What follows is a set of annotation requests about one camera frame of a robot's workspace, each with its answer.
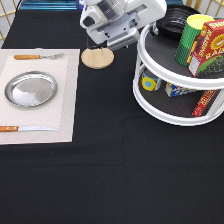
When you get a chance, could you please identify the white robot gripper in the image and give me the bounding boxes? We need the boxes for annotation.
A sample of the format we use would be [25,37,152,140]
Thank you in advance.
[80,0,167,51]

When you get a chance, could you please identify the black ribbed bowl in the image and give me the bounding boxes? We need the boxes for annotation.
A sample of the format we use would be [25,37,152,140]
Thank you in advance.
[156,4,198,40]

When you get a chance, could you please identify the white two-tier lazy Susan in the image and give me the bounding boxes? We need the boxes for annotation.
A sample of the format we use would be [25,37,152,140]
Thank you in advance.
[133,25,224,126]

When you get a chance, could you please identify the round silver metal plate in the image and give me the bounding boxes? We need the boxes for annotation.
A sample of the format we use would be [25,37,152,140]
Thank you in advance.
[4,71,57,108]

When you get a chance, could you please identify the round wooden coaster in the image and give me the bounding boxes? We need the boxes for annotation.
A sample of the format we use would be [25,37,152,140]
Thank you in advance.
[81,48,114,69]

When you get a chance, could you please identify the blue yellow can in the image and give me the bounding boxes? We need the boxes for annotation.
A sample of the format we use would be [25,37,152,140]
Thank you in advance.
[141,69,162,91]

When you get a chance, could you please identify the yellow green cylindrical can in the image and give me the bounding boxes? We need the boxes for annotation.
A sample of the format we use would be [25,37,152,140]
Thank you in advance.
[175,14,213,66]

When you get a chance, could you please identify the red raisins box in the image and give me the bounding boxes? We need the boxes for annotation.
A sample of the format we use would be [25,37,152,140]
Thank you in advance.
[188,19,224,77]

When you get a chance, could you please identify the beige woven placemat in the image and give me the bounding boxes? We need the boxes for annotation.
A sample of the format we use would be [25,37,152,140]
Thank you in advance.
[0,49,80,145]

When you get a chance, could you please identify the red box lower shelf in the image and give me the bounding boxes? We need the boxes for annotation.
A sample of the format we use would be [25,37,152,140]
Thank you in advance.
[192,90,216,117]

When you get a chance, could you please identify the wooden handled fork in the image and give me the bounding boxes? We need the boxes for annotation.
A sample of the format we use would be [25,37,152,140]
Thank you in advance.
[14,53,64,60]

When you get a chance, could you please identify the wooden handled knife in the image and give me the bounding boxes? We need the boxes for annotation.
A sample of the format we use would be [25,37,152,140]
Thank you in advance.
[0,126,57,132]

